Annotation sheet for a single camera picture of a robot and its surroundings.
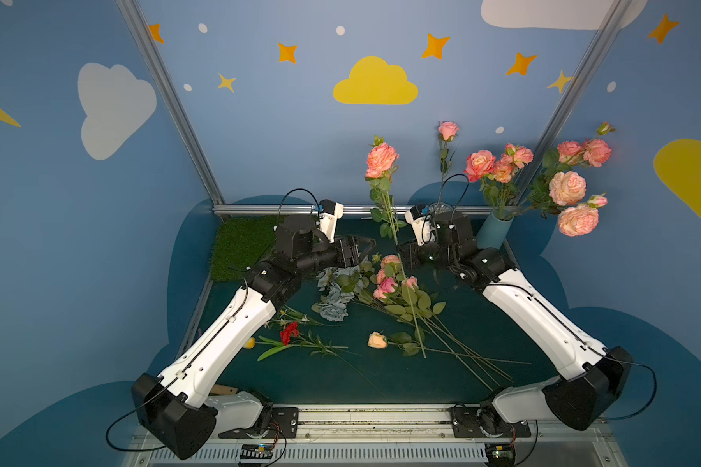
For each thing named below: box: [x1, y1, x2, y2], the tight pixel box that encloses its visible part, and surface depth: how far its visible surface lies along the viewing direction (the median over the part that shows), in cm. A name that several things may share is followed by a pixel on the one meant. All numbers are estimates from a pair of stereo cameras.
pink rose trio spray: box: [366, 137, 428, 360], surface depth 76 cm
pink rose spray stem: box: [525, 122, 617, 206], surface depth 76 cm
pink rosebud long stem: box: [438, 120, 460, 206], surface depth 93 cm
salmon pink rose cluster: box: [491, 143, 535, 212], surface depth 82 cm
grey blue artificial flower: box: [311, 266, 355, 323], surface depth 94 cm
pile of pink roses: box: [351, 254, 514, 391], surface depth 95 cm
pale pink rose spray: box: [519, 170, 608, 238], surface depth 65 cm
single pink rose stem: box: [463, 149, 497, 212], surface depth 78 cm
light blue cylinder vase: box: [476, 208, 516, 251], surface depth 99 cm
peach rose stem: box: [367, 330, 532, 365], surface depth 88 cm
